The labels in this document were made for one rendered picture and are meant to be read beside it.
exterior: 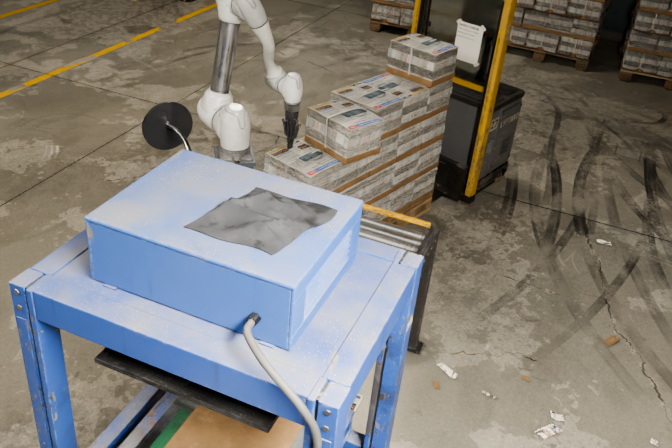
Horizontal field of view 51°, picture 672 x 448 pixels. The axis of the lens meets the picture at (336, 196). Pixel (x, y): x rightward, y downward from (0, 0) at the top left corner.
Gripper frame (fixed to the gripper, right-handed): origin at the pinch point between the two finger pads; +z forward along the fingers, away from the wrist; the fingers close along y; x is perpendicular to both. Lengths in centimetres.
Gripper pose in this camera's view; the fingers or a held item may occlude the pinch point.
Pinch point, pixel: (290, 142)
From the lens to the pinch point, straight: 402.6
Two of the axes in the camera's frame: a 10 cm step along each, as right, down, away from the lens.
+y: -7.6, -3.9, 5.2
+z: -0.8, 8.6, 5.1
